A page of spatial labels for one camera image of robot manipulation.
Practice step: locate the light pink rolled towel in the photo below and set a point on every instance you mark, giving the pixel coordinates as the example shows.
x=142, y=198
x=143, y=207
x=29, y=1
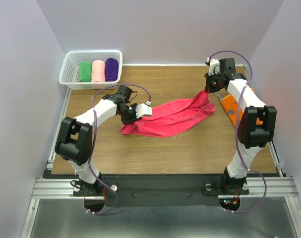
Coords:
x=98, y=71

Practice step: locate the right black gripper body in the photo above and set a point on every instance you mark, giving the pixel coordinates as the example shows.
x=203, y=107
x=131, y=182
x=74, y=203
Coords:
x=213, y=84

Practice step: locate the aluminium frame rail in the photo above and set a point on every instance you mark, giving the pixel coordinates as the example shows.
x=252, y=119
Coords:
x=180, y=185

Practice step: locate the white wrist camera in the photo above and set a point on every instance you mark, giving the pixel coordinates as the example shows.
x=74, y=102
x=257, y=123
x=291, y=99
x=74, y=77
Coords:
x=214, y=66
x=143, y=110

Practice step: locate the purple rolled towel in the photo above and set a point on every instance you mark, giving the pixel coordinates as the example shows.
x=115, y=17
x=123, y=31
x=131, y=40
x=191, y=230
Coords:
x=111, y=70

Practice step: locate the white plastic basket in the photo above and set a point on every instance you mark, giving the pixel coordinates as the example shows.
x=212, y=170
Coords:
x=69, y=72

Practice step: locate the green rolled towel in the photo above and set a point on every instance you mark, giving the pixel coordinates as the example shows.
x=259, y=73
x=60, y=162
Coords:
x=85, y=69

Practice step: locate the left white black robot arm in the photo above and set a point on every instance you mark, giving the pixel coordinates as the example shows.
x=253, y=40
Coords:
x=75, y=141

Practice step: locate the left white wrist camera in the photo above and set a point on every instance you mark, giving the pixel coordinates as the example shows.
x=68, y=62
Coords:
x=143, y=110

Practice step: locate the orange towel with blue spots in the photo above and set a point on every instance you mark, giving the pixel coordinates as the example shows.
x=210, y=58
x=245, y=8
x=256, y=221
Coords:
x=230, y=105

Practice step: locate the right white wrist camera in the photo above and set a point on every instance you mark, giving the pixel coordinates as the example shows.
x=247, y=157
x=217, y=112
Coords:
x=214, y=66

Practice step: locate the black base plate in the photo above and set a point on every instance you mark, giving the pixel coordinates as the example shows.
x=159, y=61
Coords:
x=111, y=198

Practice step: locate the pink microfiber towel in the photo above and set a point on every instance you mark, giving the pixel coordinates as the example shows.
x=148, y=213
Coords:
x=172, y=118

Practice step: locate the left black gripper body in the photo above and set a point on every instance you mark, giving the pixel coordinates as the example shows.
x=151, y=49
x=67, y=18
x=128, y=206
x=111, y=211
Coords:
x=129, y=115

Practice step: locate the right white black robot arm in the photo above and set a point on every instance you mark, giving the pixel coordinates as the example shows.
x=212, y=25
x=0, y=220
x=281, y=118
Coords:
x=254, y=127

